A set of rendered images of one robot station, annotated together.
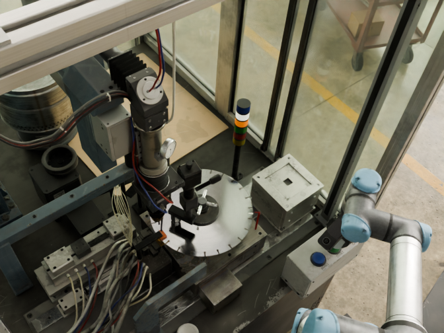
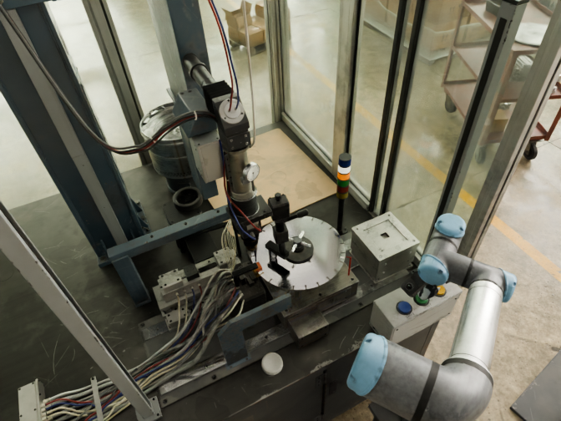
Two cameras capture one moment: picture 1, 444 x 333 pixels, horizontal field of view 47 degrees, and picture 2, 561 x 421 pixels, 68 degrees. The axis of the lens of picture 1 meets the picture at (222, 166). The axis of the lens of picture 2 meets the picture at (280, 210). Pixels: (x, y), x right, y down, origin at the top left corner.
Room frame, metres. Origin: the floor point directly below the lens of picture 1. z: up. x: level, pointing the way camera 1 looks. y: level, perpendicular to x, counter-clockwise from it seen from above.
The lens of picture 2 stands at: (0.01, -0.20, 2.10)
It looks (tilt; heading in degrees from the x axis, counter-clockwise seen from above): 46 degrees down; 19
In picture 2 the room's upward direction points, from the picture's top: 4 degrees counter-clockwise
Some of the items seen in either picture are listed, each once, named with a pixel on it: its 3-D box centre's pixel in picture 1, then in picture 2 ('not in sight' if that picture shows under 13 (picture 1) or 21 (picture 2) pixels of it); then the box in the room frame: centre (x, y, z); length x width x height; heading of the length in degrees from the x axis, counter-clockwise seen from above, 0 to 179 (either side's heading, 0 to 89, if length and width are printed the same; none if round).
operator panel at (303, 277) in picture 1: (324, 255); (414, 307); (0.84, -0.37, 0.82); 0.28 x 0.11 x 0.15; 133
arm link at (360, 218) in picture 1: (363, 221); (443, 264); (0.74, -0.38, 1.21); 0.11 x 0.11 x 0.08; 76
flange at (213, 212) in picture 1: (201, 207); (297, 247); (0.89, 0.05, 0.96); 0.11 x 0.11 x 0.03
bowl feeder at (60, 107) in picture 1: (39, 98); (184, 152); (1.33, 0.71, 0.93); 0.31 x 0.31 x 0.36
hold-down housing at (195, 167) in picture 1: (188, 185); (279, 218); (0.82, 0.09, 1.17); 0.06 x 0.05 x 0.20; 124
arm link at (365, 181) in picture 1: (363, 189); (447, 235); (0.84, -0.39, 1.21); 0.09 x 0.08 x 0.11; 166
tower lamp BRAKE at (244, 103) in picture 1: (243, 106); (345, 159); (1.18, -0.05, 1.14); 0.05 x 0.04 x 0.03; 43
